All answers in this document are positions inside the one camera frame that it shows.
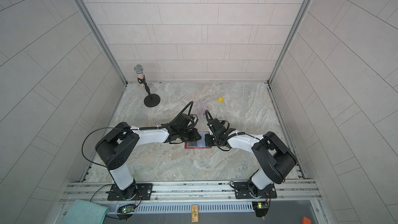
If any small wooden block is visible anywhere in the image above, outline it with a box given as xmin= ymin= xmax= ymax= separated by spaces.
xmin=191 ymin=205 xmax=199 ymax=223

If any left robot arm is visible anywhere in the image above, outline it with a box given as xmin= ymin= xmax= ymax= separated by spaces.
xmin=95 ymin=114 xmax=201 ymax=190

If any aluminium corner profile left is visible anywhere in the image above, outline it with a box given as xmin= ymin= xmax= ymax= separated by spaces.
xmin=73 ymin=0 xmax=128 ymax=86

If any teal cloth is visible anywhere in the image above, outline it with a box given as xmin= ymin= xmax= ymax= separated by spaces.
xmin=61 ymin=200 xmax=109 ymax=224

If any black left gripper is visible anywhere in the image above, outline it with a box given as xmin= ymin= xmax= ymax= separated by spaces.
xmin=177 ymin=128 xmax=204 ymax=143

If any aluminium corner profile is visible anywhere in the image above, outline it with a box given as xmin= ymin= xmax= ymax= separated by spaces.
xmin=73 ymin=0 xmax=128 ymax=86
xmin=268 ymin=0 xmax=312 ymax=85

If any microphone on black stand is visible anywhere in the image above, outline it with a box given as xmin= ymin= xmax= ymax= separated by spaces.
xmin=134 ymin=64 xmax=161 ymax=107

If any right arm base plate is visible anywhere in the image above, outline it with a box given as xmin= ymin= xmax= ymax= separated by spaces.
xmin=229 ymin=181 xmax=277 ymax=199

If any left green circuit board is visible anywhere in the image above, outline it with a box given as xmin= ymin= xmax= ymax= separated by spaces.
xmin=116 ymin=204 xmax=136 ymax=220

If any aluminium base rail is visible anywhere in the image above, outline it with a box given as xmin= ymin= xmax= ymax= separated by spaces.
xmin=59 ymin=179 xmax=322 ymax=216

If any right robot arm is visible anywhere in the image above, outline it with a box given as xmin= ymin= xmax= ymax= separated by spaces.
xmin=207 ymin=118 xmax=297 ymax=195

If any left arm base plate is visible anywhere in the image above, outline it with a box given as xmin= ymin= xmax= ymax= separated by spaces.
xmin=106 ymin=183 xmax=153 ymax=201

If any red leather card holder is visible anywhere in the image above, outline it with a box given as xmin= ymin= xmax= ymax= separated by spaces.
xmin=184 ymin=132 xmax=211 ymax=149

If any orange object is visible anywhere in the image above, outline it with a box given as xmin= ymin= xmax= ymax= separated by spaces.
xmin=302 ymin=216 xmax=312 ymax=224

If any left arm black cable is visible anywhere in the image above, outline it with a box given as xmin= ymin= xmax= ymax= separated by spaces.
xmin=81 ymin=127 xmax=131 ymax=169

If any aluminium corner profile right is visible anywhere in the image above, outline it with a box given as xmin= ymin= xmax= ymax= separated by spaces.
xmin=268 ymin=0 xmax=312 ymax=85

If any right circuit board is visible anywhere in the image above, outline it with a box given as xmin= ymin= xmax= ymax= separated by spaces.
xmin=252 ymin=202 xmax=269 ymax=218

